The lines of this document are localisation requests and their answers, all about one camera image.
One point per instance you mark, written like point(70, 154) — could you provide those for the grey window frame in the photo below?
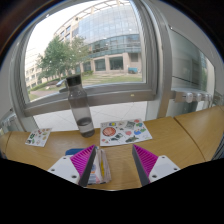
point(100, 96)

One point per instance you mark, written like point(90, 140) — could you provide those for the sticker sheet with red circle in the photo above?
point(125, 132)

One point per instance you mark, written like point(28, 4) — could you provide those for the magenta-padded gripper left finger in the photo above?
point(81, 161)

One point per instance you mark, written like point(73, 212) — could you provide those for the glass office building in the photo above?
point(110, 36)

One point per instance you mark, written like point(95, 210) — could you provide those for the green tree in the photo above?
point(60, 60)

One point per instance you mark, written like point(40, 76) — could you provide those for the grey transparent drink bottle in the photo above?
point(81, 110)

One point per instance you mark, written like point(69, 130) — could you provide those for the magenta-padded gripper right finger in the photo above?
point(146, 161)

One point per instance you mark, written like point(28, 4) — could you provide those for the sticker sheet with green stickers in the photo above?
point(38, 137)

